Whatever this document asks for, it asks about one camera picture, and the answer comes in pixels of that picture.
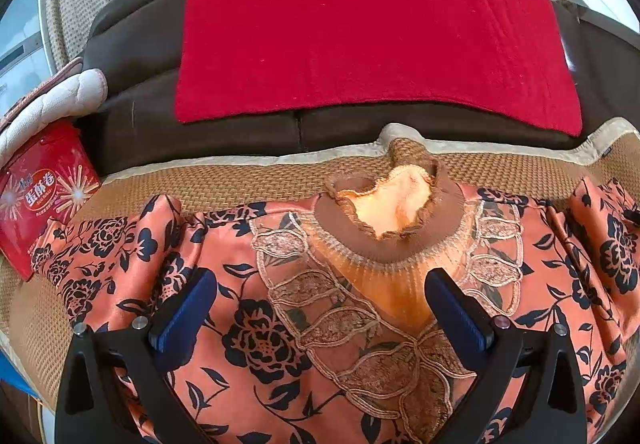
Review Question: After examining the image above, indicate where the dark brown leather sofa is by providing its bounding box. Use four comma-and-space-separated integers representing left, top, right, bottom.
78, 0, 639, 175

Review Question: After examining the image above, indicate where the woven tan seat mat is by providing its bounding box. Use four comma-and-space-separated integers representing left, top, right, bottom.
1, 118, 639, 409

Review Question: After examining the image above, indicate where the white padded cushion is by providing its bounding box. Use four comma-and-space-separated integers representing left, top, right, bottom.
1, 57, 108, 167

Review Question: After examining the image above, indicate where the red quilted cushion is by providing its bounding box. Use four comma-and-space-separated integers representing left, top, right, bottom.
175, 0, 582, 135

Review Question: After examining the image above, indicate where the orange floral satin garment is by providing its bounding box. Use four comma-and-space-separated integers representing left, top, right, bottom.
32, 164, 639, 443

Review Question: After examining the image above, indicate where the red snack bag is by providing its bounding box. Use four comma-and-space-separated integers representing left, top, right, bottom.
1, 119, 101, 282

